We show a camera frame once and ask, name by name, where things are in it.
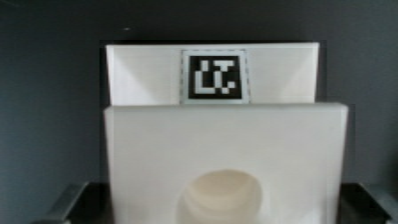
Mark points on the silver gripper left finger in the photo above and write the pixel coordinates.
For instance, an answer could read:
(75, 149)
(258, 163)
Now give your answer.
(61, 212)

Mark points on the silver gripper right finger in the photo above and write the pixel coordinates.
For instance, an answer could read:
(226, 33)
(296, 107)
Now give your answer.
(379, 207)

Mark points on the white lamp base block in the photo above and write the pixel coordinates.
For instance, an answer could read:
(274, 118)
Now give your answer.
(225, 142)

